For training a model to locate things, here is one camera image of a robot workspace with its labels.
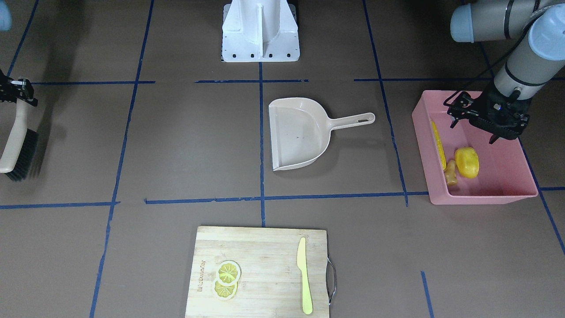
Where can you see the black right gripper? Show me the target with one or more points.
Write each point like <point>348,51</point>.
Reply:
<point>13,90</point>

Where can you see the pink plastic bin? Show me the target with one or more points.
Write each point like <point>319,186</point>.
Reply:
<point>504,174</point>

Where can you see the yellow toy potato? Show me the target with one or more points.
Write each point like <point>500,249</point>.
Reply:
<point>467,162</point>

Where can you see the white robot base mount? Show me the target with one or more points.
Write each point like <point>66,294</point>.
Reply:
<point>260,31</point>

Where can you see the beige plastic dustpan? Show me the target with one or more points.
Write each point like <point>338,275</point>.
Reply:
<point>300,131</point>

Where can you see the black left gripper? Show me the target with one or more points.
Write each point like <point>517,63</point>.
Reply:
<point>485,105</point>

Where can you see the yellow plastic knife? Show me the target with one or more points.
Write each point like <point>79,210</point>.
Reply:
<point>301,260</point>

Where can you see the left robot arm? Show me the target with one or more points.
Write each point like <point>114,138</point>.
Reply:
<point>537,27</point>

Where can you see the beige hand brush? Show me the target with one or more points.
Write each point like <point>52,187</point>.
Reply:
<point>21,146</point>

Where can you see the tan toy mushroom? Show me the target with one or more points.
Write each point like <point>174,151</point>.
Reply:
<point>450,173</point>

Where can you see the wooden cutting board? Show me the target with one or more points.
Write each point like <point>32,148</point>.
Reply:
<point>270,282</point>

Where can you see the yellow toy corn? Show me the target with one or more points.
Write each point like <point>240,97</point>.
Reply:
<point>439,145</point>

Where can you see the lemon slice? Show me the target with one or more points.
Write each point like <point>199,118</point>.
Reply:
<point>228,273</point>

